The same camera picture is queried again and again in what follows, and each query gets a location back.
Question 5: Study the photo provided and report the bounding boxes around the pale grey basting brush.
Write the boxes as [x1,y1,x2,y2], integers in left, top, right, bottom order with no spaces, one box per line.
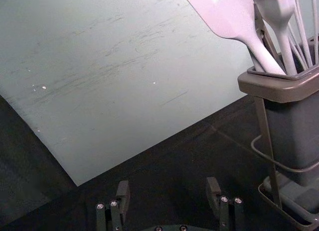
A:
[251,0,299,75]

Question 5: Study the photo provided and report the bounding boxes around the grey plastic utensil holder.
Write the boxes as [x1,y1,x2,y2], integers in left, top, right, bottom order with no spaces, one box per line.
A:
[237,36,319,187]

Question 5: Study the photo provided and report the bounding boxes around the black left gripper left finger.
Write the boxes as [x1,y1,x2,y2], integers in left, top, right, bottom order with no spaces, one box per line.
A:
[96,180,131,231]

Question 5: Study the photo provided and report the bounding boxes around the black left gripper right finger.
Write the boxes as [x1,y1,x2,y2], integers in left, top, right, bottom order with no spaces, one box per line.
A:
[206,176,244,229]

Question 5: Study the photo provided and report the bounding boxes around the dark grey kitchen tongs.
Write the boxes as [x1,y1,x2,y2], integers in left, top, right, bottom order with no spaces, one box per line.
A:
[253,11,286,68]

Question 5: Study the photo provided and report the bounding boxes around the black rack with steel bars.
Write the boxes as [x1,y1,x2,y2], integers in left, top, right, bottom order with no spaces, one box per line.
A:
[250,96,319,230]

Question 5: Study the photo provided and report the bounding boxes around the plain pale wall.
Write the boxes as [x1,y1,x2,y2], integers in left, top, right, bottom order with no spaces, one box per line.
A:
[0,0,319,187]

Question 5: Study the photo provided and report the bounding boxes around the black table cloth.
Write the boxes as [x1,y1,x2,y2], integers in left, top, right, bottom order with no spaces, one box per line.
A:
[0,93,319,231]

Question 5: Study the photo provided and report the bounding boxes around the pale grey silicone spatula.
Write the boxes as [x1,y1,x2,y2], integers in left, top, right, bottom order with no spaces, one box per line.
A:
[180,0,286,75]

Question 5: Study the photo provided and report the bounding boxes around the pale grey wire whisk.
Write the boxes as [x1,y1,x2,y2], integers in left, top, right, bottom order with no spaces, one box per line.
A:
[286,0,319,70]

